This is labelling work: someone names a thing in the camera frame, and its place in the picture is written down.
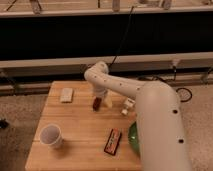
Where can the translucent yellowish gripper finger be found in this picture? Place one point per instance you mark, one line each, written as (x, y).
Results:
(108, 102)

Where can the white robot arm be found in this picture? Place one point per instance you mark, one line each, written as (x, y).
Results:
(162, 141)

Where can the white plastic bottle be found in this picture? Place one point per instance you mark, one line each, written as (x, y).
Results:
(128, 104)

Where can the green bowl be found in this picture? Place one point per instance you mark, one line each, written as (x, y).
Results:
(133, 138)

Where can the white sponge block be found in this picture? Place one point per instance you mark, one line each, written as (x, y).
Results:
(66, 95)

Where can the white paper cup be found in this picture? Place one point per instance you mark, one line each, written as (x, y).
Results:
(51, 136)

